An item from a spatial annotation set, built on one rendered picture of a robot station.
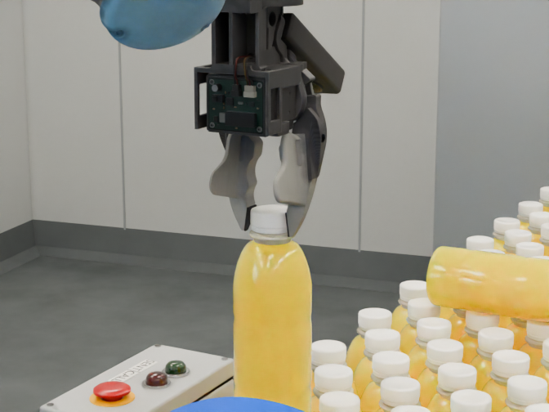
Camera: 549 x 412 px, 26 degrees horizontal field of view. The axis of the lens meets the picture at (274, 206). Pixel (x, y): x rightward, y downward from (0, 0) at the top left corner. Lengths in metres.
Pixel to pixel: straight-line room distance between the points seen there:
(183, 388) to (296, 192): 0.27
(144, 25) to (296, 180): 0.25
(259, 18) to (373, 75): 4.13
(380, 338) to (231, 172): 0.35
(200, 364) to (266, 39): 0.40
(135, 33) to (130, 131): 4.71
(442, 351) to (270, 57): 0.43
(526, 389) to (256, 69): 0.43
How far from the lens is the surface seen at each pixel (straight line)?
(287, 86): 0.98
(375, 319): 1.38
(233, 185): 1.05
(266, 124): 0.96
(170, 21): 0.84
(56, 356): 4.48
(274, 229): 1.04
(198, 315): 4.86
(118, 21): 0.82
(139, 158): 5.55
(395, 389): 1.17
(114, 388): 1.16
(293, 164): 1.01
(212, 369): 1.23
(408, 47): 5.04
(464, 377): 1.22
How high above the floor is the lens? 1.54
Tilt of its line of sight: 13 degrees down
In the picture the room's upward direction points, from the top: straight up
